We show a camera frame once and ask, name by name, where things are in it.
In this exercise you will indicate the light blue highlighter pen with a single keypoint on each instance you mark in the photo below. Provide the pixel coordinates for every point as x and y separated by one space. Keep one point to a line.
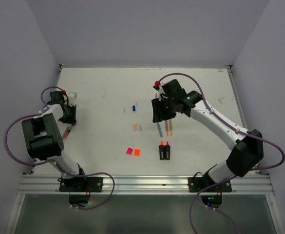
159 129

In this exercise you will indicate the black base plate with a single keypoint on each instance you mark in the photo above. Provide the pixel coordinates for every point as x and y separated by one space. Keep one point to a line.
81 184
196 184

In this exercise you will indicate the orange highlighter pen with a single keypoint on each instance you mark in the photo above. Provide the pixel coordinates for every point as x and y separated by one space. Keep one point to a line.
167 127

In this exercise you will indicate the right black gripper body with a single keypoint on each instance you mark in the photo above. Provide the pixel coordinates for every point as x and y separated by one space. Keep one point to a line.
169 109

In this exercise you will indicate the bright orange marker cap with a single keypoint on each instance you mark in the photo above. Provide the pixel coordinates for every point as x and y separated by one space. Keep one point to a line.
137 152

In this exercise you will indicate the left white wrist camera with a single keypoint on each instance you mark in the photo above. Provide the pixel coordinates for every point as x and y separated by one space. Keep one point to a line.
72 97

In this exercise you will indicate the black pink marker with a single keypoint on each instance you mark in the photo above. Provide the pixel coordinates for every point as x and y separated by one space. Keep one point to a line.
167 151

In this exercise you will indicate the pink marker cap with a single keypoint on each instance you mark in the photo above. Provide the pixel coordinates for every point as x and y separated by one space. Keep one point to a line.
129 151

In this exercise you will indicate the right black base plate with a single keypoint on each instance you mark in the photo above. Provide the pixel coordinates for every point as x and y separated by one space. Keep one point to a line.
196 184

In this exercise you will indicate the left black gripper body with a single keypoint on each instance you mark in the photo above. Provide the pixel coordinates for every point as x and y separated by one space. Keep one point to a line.
69 117

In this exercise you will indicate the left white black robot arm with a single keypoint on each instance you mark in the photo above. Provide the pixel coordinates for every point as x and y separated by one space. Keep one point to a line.
45 134

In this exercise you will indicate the black orange marker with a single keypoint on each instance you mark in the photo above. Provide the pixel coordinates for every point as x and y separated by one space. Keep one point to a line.
161 150

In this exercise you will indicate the aluminium front rail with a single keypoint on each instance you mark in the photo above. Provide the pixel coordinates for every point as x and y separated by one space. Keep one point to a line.
149 185

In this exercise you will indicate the yellow highlighter pen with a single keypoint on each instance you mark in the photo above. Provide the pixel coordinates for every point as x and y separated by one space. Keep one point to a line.
170 127

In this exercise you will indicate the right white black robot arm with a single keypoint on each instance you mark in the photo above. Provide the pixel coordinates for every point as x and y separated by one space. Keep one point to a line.
246 151

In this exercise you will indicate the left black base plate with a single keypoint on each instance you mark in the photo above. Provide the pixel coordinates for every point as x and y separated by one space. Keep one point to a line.
81 184

